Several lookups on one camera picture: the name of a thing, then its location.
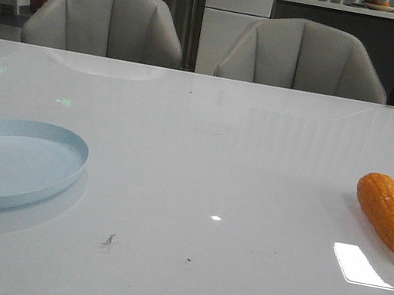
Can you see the orange toy corn cob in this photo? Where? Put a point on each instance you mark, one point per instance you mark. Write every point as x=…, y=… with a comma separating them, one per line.
x=375, y=193

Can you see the light blue round plate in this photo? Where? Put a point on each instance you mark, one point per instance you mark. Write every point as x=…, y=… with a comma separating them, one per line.
x=37, y=161

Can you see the grey armchair on right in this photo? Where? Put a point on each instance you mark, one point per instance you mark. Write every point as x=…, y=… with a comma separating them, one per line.
x=303, y=55

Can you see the grey armchair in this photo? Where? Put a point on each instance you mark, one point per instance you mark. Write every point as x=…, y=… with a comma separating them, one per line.
x=140, y=31
x=303, y=55

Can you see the white cabinet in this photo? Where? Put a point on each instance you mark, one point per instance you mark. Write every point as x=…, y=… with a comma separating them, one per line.
x=223, y=22

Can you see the grey armchair on left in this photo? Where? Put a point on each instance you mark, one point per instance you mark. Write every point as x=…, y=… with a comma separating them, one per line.
x=140, y=31

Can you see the grey counter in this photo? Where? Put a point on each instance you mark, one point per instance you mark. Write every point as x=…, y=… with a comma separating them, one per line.
x=374, y=29

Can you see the fruit bowl on counter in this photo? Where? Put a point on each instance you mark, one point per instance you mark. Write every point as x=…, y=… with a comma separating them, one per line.
x=378, y=5

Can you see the barrier post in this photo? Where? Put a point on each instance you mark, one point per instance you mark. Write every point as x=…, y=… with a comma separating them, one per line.
x=191, y=35

